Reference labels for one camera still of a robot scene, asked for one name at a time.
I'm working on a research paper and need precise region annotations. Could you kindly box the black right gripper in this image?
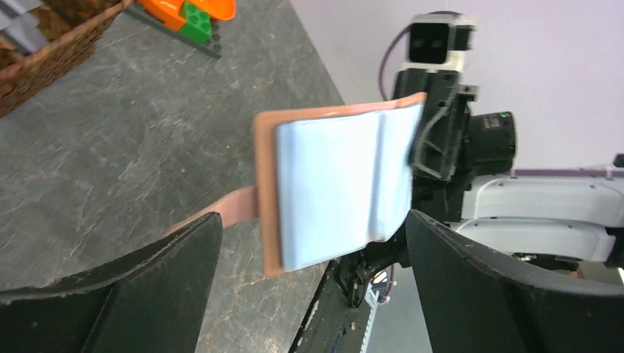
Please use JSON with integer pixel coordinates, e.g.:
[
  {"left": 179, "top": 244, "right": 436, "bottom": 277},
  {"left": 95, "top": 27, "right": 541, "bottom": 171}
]
[{"left": 393, "top": 68, "right": 517, "bottom": 223}]

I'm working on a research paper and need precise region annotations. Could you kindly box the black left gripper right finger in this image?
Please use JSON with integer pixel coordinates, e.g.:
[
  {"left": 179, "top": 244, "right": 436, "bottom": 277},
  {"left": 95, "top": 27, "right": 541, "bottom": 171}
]
[{"left": 405, "top": 210, "right": 623, "bottom": 352}]

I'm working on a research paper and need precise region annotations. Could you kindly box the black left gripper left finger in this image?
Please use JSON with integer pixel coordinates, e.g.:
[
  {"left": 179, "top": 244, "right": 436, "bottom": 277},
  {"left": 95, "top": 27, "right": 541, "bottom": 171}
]
[{"left": 1, "top": 213, "right": 223, "bottom": 352}]

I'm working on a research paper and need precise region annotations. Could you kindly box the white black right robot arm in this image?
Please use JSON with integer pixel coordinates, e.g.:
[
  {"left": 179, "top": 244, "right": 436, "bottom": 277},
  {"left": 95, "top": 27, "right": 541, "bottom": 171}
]
[{"left": 352, "top": 68, "right": 623, "bottom": 314}]

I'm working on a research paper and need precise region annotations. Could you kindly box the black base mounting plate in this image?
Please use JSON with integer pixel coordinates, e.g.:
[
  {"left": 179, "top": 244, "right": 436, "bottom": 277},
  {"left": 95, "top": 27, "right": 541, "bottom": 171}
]
[{"left": 289, "top": 257, "right": 389, "bottom": 353}]

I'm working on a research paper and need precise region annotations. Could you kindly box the green building block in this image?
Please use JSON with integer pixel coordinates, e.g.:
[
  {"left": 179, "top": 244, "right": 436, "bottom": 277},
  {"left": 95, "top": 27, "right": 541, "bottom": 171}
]
[{"left": 177, "top": 1, "right": 213, "bottom": 44}]

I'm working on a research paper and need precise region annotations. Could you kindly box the brown woven basket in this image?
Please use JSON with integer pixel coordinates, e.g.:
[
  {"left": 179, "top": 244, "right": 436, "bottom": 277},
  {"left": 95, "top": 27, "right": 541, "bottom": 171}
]
[{"left": 1, "top": 0, "right": 132, "bottom": 116}]

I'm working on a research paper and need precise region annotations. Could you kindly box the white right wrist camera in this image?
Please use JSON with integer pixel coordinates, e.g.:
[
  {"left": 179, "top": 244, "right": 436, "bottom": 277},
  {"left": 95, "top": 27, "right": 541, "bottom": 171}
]
[{"left": 401, "top": 11, "right": 477, "bottom": 73}]

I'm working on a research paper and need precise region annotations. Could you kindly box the orange plastic ring toy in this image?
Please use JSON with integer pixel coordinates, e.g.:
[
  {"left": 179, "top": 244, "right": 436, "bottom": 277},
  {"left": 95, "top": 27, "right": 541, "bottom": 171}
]
[{"left": 136, "top": 0, "right": 236, "bottom": 32}]

